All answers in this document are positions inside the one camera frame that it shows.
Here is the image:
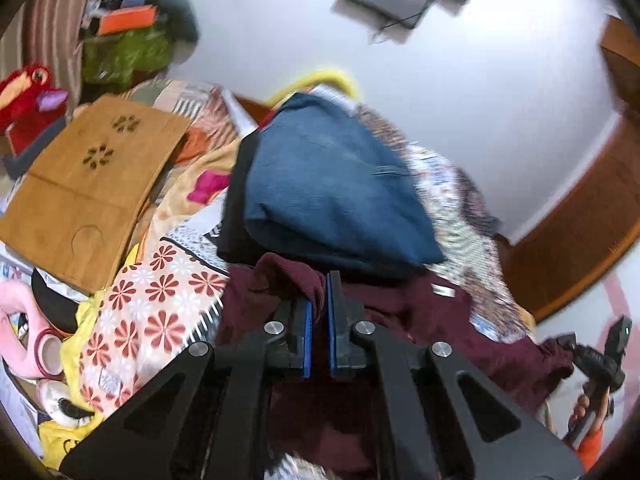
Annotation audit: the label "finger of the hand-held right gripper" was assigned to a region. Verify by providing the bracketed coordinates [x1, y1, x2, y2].
[554, 336, 583, 362]

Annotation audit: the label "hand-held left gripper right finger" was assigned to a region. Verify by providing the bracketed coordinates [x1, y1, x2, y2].
[326, 270, 586, 480]

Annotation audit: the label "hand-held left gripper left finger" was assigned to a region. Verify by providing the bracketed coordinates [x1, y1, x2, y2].
[60, 298, 315, 480]

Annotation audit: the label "maroon button-up shirt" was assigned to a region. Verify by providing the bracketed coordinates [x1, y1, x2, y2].
[215, 252, 576, 480]

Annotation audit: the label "person's right hand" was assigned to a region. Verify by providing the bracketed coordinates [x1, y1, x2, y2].
[570, 394, 615, 441]

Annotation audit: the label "folded blue jeans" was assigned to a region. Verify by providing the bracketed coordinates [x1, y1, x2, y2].
[242, 92, 447, 269]

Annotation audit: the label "red flower print blanket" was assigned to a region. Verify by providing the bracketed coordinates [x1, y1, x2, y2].
[77, 237, 232, 417]

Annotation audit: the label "folded black garment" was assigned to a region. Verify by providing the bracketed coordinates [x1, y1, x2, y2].
[215, 135, 267, 264]

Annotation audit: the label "patchwork patterned bedspread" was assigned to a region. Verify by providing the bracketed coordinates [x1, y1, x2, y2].
[352, 104, 532, 333]

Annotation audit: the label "peach printed blanket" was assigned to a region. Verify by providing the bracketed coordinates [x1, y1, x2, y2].
[126, 77, 262, 281]

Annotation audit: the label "yellow curved object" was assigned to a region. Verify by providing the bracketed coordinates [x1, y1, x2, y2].
[267, 70, 359, 109]

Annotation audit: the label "wooden lap desk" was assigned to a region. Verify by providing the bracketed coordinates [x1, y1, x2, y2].
[0, 95, 194, 295]

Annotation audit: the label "pink plush toy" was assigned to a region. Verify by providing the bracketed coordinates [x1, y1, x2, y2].
[0, 280, 67, 382]

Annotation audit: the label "wooden door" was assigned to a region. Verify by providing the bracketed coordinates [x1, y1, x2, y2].
[599, 14, 640, 117]

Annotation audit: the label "green bag with clutter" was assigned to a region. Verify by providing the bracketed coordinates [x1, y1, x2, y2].
[80, 27, 179, 89]

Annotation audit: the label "orange box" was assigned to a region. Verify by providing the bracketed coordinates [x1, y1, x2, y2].
[97, 5, 156, 36]

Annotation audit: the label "red plush toy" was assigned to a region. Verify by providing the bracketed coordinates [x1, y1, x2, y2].
[0, 62, 69, 157]

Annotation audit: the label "striped brown curtain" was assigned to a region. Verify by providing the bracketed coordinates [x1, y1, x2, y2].
[0, 0, 109, 107]

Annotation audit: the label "black monitor cable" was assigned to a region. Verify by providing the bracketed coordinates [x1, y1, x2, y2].
[369, 14, 417, 44]

